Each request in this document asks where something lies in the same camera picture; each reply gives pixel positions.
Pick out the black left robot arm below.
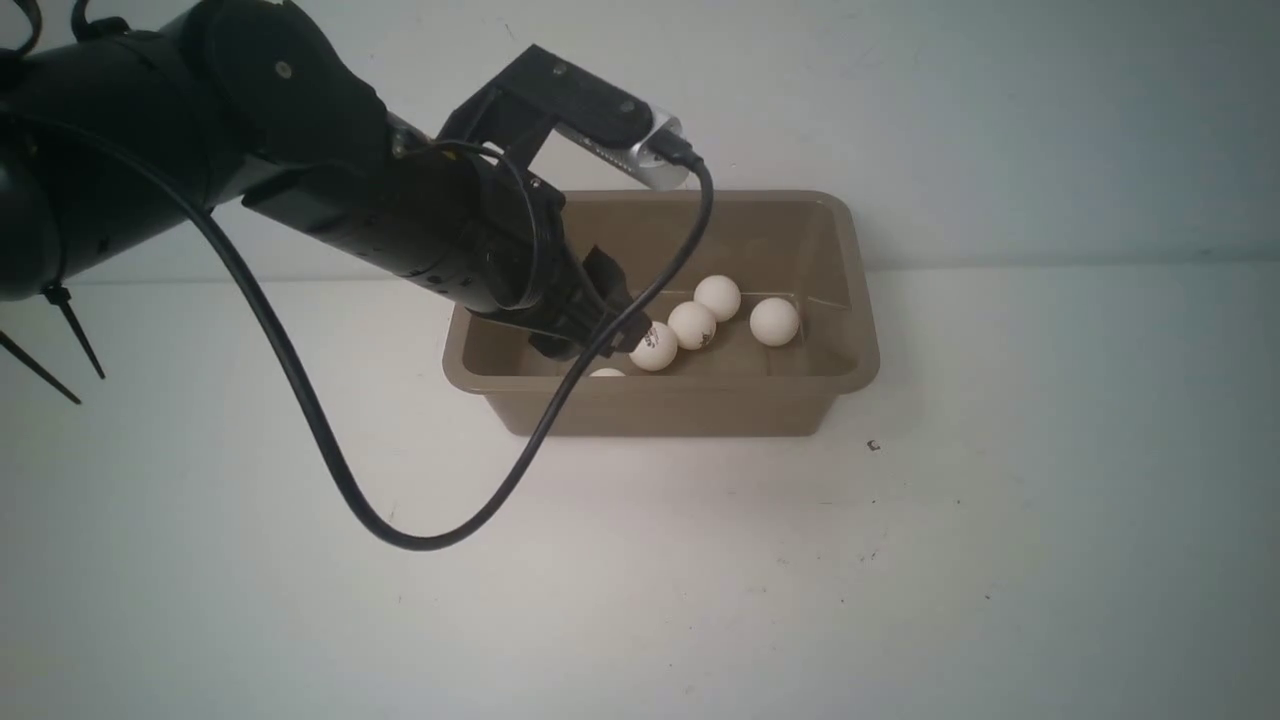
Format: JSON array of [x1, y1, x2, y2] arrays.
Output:
[[1, 1, 684, 359]]

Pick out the white ping-pong ball with logo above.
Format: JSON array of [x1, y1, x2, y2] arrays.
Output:
[[667, 301, 718, 351]]

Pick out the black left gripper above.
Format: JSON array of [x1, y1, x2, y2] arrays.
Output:
[[471, 246, 634, 361]]

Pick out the tan plastic bin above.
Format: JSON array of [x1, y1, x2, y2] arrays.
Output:
[[443, 190, 881, 438]]

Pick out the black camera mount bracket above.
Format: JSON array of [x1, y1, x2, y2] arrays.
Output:
[[436, 45, 660, 169]]

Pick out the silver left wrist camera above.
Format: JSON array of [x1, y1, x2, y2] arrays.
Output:
[[556, 106, 691, 192]]

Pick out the plain white ping-pong ball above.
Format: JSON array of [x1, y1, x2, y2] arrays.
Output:
[[694, 275, 742, 323]]

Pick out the black cable ties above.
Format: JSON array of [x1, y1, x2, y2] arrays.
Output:
[[1, 283, 108, 407]]

